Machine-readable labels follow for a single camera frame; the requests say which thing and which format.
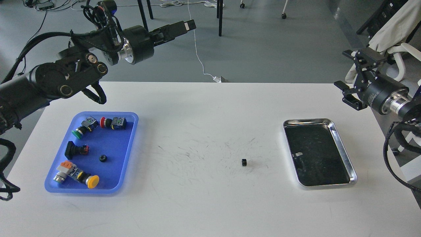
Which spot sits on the red push button switch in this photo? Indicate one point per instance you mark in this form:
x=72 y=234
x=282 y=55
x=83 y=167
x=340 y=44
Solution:
x=116 y=123

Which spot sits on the silver metal tray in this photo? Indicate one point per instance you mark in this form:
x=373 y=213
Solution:
x=319 y=157

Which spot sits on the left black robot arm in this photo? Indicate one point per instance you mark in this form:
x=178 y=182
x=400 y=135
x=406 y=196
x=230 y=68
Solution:
x=77 y=68

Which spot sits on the black table leg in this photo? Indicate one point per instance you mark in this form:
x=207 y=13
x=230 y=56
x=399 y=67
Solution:
x=143 y=16
x=220 y=5

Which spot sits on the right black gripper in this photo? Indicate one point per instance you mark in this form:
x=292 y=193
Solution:
x=378 y=92

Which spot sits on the blue plastic tray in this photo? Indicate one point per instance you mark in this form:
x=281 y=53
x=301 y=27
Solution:
x=115 y=144

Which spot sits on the beige cloth on chair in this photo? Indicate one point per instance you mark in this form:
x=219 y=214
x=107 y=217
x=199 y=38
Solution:
x=398 y=28

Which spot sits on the silver orange push button switch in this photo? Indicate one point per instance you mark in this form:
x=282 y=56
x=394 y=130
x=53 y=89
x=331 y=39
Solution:
x=64 y=170

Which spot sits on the white chair frame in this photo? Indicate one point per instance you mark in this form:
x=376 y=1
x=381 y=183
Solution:
x=396 y=51

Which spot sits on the green push button switch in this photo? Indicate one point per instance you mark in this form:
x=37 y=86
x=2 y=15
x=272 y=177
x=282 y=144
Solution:
x=87 y=125

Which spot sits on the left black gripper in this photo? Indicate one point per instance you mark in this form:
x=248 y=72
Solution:
x=138 y=43

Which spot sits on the yellow push button switch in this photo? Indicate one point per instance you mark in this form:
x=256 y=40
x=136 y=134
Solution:
x=91 y=181

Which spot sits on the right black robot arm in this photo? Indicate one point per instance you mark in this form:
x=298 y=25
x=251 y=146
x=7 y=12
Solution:
x=408 y=111

